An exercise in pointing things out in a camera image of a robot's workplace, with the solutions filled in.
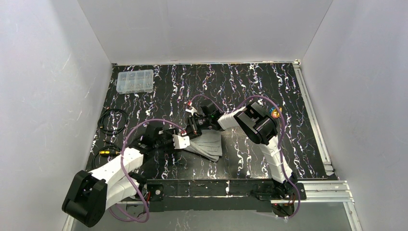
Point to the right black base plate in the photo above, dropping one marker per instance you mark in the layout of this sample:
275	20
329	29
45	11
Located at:
270	191

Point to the clear plastic organizer box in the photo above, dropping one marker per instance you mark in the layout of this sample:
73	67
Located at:
130	82

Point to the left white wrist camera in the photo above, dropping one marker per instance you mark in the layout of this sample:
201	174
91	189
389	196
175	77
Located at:
180	142

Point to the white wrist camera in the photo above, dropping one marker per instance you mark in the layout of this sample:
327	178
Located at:
180	142
190	110

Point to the aluminium front rail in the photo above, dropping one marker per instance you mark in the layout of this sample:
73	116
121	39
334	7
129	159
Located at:
316	190

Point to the iridescent gold spoon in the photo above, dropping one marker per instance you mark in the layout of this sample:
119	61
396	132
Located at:
279	110

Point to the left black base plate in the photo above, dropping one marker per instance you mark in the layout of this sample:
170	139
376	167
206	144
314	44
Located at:
154	192

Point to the grey cloth napkin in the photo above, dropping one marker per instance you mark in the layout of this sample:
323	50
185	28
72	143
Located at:
207	145

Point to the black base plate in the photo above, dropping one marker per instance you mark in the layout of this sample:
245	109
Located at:
154	192
270	191

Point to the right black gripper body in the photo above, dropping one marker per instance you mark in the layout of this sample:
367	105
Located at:
194	122

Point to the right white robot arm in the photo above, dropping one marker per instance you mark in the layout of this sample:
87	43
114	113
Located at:
262	129

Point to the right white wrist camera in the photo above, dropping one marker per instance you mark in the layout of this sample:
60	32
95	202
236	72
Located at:
190	110

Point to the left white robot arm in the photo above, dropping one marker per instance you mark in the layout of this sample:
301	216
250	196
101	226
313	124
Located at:
93	192

